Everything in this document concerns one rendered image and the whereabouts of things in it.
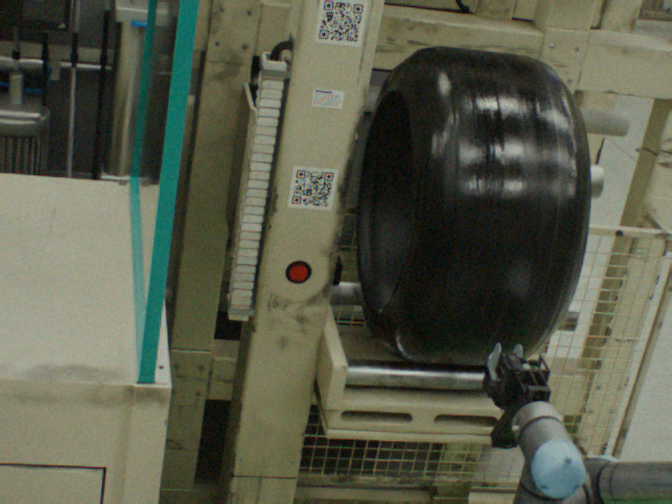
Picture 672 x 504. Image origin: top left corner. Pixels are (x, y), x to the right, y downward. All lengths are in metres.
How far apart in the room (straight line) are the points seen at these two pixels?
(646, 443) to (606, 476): 2.01
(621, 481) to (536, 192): 0.47
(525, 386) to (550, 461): 0.20
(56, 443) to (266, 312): 0.80
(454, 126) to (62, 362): 0.82
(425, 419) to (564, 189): 0.50
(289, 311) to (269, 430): 0.25
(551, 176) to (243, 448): 0.78
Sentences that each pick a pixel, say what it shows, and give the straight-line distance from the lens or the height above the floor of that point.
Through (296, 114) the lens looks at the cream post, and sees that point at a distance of 2.12.
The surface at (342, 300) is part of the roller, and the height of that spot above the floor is 0.90.
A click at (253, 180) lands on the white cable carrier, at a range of 2.17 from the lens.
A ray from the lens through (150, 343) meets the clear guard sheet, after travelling 1.48.
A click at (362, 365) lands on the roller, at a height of 0.92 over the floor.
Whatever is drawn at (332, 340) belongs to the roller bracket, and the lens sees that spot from 2.28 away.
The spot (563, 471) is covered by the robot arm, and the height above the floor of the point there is 1.04.
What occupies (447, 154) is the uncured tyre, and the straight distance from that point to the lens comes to 2.07.
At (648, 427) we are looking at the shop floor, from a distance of 4.14.
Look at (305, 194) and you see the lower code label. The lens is 2.17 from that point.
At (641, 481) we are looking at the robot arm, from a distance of 2.01.
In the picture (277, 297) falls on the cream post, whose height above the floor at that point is 1.01.
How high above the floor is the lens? 2.10
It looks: 26 degrees down
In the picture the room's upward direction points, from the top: 10 degrees clockwise
